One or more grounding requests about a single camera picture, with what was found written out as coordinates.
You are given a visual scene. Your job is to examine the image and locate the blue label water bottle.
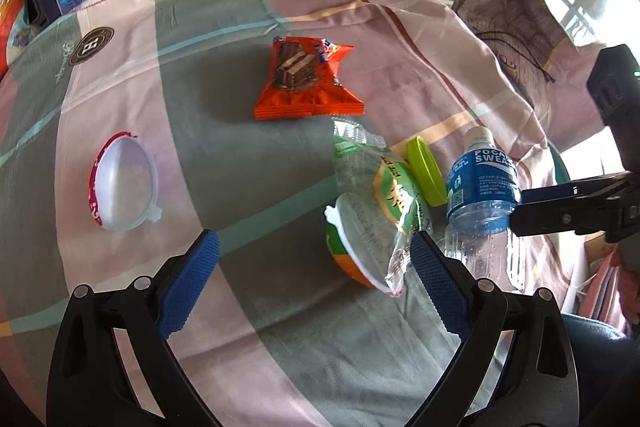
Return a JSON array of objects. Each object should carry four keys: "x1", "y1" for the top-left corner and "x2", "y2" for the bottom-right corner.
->
[{"x1": 444, "y1": 127, "x2": 526, "y2": 293}]

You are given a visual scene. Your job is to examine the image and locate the lime green round lid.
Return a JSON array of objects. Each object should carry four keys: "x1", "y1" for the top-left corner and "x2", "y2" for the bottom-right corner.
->
[{"x1": 406, "y1": 136, "x2": 447, "y2": 207}]

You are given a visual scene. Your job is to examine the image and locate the red white plastic half shell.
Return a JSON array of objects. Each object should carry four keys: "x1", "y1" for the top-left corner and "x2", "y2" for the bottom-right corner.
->
[{"x1": 88, "y1": 131, "x2": 162, "y2": 233}]

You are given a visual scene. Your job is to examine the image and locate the orange wafer snack wrapper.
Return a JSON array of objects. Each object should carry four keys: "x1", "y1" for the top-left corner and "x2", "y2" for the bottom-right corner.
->
[{"x1": 253, "y1": 36, "x2": 364, "y2": 120}]

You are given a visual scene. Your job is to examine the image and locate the purple grey draped cloth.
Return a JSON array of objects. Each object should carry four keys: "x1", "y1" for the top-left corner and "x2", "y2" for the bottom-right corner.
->
[{"x1": 454, "y1": 0, "x2": 588, "y2": 81}]

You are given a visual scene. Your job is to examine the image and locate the striped pink grey tablecloth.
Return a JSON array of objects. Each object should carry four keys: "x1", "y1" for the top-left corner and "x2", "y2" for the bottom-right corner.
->
[{"x1": 1, "y1": 0, "x2": 554, "y2": 426}]

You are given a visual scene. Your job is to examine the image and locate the cartoon puppy gift bag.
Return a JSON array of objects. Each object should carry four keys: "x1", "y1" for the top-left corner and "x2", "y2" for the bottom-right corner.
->
[{"x1": 0, "y1": 0, "x2": 34, "y2": 75}]

